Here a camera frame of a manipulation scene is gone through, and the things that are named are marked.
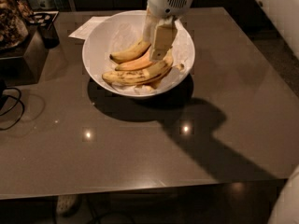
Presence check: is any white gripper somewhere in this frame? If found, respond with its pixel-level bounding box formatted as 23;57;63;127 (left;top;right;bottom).
143;0;193;61

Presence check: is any white bowl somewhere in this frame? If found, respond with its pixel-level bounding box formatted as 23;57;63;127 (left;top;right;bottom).
82;10;195;98

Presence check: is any middle orange banana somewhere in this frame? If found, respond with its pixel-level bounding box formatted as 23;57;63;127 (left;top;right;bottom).
115;50;152;71

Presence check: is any dark cup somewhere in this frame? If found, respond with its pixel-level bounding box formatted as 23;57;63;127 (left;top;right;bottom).
38;24;60;49

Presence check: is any dark box stand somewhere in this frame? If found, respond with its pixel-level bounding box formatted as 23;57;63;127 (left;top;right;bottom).
0;26;49;86

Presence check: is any spotted yellow banana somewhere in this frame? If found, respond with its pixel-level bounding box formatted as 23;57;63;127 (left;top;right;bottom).
102;49;174;86

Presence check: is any black cable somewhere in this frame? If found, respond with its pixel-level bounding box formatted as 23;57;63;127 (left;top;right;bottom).
0;87;26;132

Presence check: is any glass jar with snacks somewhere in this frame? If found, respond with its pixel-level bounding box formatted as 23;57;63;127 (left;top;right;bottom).
0;0;29;50

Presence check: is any white paper sheet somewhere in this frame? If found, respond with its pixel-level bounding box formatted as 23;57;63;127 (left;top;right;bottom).
69;16;108;40

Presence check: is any top yellow banana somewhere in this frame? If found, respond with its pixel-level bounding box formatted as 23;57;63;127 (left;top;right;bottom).
109;38;150;63

